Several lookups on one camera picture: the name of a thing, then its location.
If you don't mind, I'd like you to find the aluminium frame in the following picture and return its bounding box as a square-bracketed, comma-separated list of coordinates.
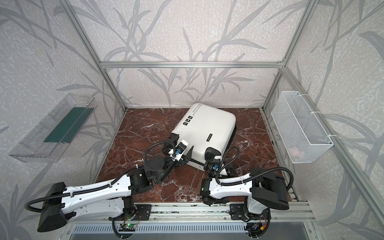
[58, 1, 384, 225]

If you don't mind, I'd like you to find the white hard-shell suitcase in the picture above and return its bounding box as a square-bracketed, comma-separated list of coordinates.
[169, 103, 237, 171]

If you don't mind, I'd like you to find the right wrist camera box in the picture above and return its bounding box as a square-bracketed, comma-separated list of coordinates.
[207, 156, 222, 172]

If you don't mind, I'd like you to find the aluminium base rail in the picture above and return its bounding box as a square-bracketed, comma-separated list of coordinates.
[62, 201, 316, 224]

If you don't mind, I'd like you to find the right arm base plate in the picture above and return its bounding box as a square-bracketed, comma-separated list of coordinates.
[229, 204, 271, 222]

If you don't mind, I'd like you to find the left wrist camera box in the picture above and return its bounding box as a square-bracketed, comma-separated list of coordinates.
[168, 140, 188, 162]

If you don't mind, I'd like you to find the right circuit board with wires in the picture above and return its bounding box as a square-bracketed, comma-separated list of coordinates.
[245, 223, 269, 235]

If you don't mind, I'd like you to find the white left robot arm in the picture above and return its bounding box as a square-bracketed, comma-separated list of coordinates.
[24, 140, 194, 233]

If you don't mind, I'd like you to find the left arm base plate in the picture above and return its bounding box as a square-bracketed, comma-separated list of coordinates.
[127, 204, 152, 221]

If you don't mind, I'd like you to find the clear plastic wall shelf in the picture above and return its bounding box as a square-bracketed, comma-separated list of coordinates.
[9, 94, 98, 163]

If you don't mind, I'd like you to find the green circuit board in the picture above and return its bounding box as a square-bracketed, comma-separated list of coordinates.
[119, 223, 138, 233]

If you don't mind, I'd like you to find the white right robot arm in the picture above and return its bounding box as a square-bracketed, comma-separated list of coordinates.
[200, 146, 294, 215]

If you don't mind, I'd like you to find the pink object in basket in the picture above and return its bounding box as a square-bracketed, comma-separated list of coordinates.
[289, 147, 303, 159]

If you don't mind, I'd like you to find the white wire basket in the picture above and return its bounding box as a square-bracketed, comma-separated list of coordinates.
[271, 91, 334, 164]

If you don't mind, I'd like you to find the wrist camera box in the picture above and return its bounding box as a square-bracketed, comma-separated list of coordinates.
[207, 156, 222, 172]
[168, 140, 188, 162]

